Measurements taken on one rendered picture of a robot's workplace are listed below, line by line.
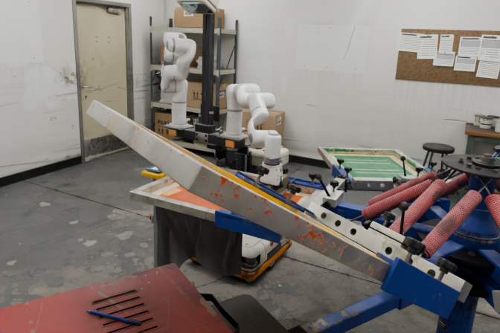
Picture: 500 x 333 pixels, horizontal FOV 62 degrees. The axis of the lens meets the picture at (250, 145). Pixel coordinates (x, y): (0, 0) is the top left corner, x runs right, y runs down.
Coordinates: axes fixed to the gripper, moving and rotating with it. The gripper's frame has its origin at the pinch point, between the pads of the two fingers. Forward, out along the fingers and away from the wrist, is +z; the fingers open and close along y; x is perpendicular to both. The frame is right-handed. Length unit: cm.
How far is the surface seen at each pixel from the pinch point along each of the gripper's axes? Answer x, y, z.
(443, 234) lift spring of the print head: 34, -74, -13
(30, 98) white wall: -139, 367, 5
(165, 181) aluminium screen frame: 7, 56, 3
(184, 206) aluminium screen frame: 28.9, 28.4, 2.8
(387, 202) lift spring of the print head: 8, -54, -10
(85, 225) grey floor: -76, 214, 100
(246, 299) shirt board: 69, -24, 7
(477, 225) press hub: 7, -85, -8
